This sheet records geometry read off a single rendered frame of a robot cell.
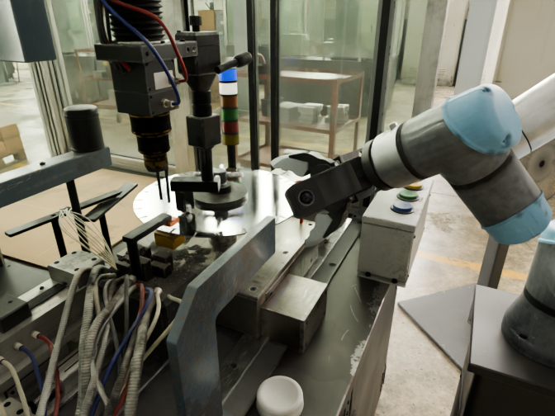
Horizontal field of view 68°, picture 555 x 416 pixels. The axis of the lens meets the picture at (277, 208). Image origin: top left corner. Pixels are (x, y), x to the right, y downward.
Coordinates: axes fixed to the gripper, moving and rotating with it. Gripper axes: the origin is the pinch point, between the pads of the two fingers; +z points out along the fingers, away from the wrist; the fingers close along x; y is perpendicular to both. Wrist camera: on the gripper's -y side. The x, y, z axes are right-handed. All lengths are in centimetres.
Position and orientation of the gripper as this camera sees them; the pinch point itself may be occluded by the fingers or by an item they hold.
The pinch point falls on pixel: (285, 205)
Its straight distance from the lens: 67.7
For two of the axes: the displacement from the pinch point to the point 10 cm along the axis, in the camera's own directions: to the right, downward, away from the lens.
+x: -3.9, -9.2, 0.0
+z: -5.9, 2.5, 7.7
